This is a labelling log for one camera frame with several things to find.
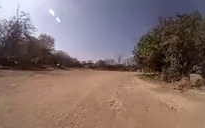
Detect brown dirt road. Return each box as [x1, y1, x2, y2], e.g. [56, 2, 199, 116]
[0, 68, 205, 128]

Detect green leafy trees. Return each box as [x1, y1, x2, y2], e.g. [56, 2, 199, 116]
[132, 9, 205, 83]

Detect grey boulder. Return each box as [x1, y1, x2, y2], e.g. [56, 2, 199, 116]
[188, 73, 205, 88]

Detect row of bare trees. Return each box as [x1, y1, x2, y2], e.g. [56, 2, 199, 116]
[0, 1, 138, 72]

